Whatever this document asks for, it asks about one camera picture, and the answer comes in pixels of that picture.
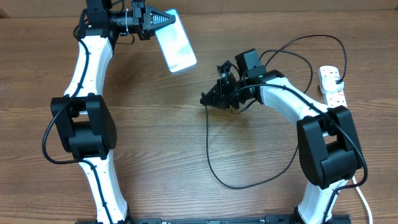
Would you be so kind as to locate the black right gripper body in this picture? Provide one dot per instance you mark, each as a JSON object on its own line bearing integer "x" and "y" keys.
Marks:
{"x": 227, "y": 91}

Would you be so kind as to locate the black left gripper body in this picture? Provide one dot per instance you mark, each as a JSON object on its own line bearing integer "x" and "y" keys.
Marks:
{"x": 138, "y": 21}

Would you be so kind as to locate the blue smartphone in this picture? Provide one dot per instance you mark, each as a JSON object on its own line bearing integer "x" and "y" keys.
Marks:
{"x": 175, "y": 45}

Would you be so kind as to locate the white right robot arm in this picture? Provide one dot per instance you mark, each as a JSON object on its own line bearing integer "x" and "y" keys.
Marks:
{"x": 328, "y": 147}

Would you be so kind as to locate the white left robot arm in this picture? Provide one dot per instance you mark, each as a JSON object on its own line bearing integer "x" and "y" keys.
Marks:
{"x": 84, "y": 123}

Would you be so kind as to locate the white power strip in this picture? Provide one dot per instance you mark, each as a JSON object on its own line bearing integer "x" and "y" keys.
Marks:
{"x": 333, "y": 94}

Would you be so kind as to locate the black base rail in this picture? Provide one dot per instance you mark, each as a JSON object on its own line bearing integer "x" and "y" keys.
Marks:
{"x": 268, "y": 219}

